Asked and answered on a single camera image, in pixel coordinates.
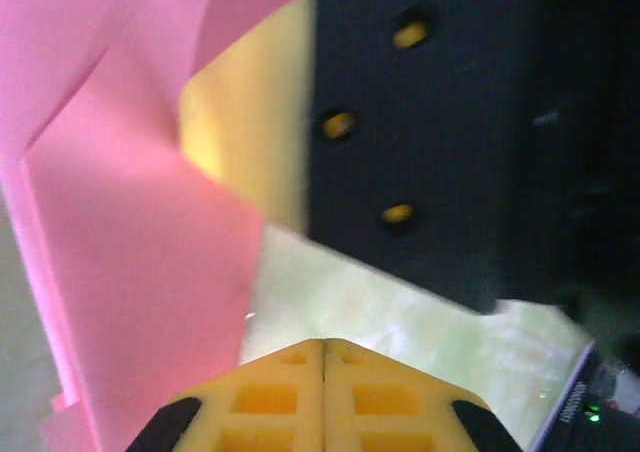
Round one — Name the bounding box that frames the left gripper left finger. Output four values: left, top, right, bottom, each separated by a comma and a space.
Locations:
124, 338, 325, 452

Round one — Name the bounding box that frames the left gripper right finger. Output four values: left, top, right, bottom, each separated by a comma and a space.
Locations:
323, 338, 525, 452

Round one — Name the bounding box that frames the pink cloth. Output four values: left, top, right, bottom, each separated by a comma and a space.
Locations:
0, 0, 314, 452

